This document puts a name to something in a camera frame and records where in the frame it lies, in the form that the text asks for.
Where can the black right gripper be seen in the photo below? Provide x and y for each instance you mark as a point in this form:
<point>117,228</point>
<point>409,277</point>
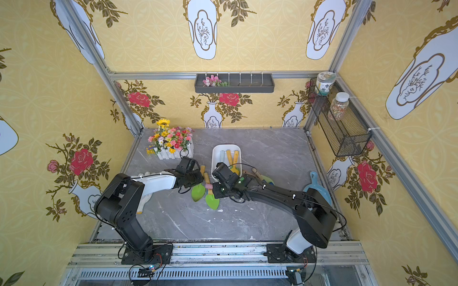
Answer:
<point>217,189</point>

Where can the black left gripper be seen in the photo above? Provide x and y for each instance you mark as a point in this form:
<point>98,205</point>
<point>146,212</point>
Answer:
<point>195,177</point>

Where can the green pointed trowel yellow handle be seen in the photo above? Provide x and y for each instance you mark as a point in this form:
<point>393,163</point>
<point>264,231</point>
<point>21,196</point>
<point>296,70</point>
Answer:
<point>199,190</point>

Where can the light blue trowel white handle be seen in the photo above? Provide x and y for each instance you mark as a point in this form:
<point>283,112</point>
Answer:
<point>222,156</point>

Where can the yellow plastic scoop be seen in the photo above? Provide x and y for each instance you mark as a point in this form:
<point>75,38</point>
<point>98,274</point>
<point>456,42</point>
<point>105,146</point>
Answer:
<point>235,161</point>

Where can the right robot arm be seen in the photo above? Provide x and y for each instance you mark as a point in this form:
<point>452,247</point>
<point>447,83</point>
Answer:
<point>315,217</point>

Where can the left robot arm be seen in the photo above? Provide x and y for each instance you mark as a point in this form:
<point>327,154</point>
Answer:
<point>119,203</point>

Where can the white plastic storage box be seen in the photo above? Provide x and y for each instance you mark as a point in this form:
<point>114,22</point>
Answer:
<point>215,156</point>

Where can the artificial flowers white fence planter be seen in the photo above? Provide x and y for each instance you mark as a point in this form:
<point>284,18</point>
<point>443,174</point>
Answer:
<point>170,143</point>

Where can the white work glove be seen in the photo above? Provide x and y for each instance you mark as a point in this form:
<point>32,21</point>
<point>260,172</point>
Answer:
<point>141,205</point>

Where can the light blue dustpan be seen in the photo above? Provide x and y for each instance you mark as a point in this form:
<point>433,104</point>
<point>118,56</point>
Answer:
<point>316,186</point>

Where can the small pink flowers on shelf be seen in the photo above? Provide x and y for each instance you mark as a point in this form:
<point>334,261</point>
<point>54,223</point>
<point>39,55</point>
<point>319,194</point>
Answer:
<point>214,81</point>

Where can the clear jar white lid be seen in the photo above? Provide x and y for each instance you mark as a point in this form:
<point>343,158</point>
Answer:
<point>339,106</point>

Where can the jar with patterned lid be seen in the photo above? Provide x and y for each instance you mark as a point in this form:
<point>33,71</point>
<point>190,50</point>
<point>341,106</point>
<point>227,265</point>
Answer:
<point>324,83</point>

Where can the green narrow trowel yellow handle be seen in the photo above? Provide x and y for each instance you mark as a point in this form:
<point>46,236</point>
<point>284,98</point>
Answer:
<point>210,199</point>

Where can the green trowel brown wooden handle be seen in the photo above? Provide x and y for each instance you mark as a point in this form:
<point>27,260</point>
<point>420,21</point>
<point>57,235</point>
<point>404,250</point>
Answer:
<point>262,177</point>

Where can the dark wall shelf tray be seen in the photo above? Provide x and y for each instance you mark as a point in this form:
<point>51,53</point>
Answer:
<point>239,82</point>

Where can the black wire mesh basket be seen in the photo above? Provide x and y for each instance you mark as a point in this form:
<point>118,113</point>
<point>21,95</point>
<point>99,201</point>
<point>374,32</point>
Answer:
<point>347,134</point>

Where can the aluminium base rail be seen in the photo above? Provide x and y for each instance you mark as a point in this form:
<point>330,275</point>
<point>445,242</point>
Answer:
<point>340,261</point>

